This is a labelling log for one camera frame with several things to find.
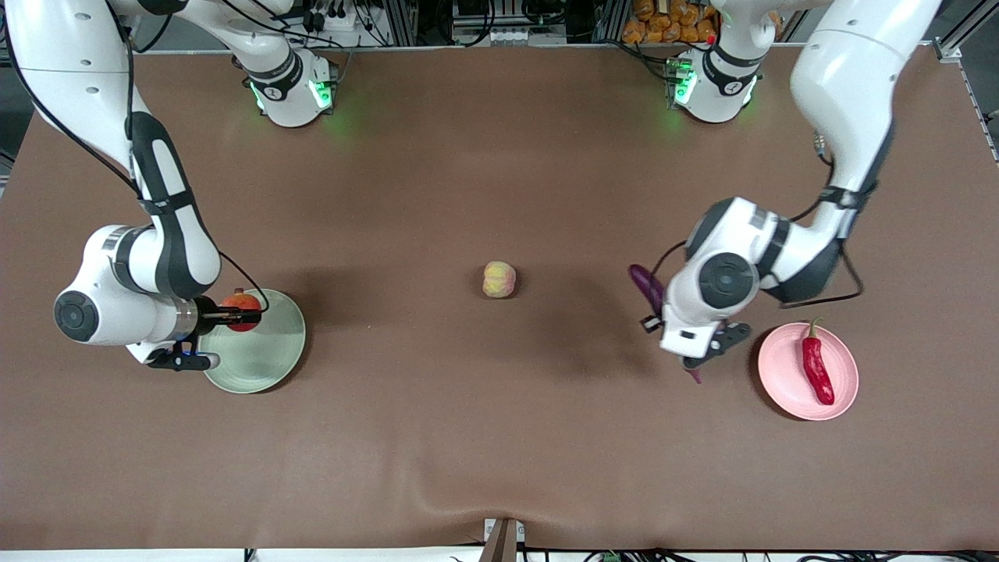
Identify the red pomegranate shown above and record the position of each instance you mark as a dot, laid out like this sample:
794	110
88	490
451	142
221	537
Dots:
242	299

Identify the long purple eggplant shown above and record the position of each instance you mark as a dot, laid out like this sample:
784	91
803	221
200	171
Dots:
648	285

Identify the red chili pepper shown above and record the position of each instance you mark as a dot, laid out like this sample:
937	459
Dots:
817	367

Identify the yellow pink peach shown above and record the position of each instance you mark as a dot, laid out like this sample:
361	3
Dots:
499	279

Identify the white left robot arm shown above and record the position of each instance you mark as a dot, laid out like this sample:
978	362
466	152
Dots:
851	70

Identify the pale green round plate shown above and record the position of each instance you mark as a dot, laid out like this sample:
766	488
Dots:
269	359

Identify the pink round plate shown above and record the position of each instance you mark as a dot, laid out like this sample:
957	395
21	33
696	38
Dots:
780	367

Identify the large table cloth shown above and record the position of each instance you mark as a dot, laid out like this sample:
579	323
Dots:
468	437

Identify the white power strip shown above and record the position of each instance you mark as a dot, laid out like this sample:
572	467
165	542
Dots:
347	31

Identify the bag of orange snacks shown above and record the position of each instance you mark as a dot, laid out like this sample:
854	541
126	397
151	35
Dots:
671	22

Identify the white terminal strip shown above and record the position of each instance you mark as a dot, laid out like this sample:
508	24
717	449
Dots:
519	37

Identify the black electronics box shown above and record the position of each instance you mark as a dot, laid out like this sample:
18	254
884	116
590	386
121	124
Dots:
488	9

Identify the metal table edge bracket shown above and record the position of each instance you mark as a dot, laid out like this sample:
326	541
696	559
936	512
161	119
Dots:
503	542

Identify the aluminium frame post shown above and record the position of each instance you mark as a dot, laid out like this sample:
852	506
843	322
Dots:
404	22
611	19

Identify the aluminium corner frame profile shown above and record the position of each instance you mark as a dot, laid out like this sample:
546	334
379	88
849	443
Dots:
956	43

